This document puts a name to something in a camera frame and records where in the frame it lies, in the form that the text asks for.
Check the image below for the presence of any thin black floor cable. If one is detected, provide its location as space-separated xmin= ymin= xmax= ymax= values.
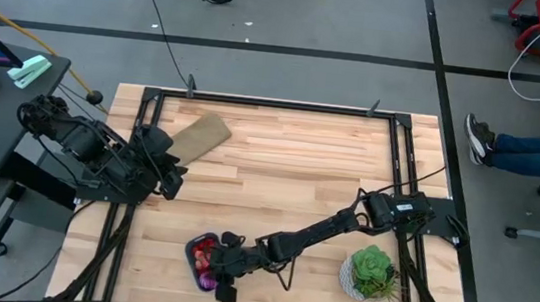
xmin=124 ymin=0 xmax=201 ymax=88

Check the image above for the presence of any mint green stapler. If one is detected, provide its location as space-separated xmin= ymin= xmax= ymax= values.
xmin=5 ymin=51 xmax=54 ymax=93

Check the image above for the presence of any black cable bundle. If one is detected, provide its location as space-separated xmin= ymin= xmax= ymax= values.
xmin=52 ymin=197 xmax=138 ymax=302
xmin=392 ymin=232 xmax=476 ymax=302

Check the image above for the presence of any person's white-soled black shoe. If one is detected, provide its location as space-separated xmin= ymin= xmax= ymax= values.
xmin=460 ymin=112 xmax=500 ymax=168

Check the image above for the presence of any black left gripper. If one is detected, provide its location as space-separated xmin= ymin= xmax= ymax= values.
xmin=128 ymin=123 xmax=194 ymax=203

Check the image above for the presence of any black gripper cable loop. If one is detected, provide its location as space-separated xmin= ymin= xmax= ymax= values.
xmin=273 ymin=257 xmax=299 ymax=293

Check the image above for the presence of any black aluminium table frame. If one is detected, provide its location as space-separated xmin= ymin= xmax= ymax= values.
xmin=52 ymin=77 xmax=508 ymax=302

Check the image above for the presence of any teal plastic tupperware container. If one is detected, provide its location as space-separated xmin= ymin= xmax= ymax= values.
xmin=180 ymin=229 xmax=225 ymax=294

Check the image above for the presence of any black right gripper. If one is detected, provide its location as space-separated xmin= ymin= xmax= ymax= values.
xmin=206 ymin=229 xmax=266 ymax=302

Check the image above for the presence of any black frame clamp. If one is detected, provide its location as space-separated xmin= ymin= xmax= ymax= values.
xmin=184 ymin=73 xmax=200 ymax=100
xmin=365 ymin=98 xmax=382 ymax=119

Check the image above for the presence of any black round knob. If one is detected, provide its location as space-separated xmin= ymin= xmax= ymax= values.
xmin=85 ymin=89 xmax=105 ymax=107

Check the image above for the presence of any green succulent plant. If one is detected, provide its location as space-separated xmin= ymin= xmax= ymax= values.
xmin=345 ymin=241 xmax=406 ymax=302

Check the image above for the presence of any white triangle-patterned pot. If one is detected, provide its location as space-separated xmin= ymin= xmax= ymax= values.
xmin=336 ymin=254 xmax=388 ymax=302

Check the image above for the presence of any yellow cable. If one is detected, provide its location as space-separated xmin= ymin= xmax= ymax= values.
xmin=0 ymin=0 xmax=120 ymax=115

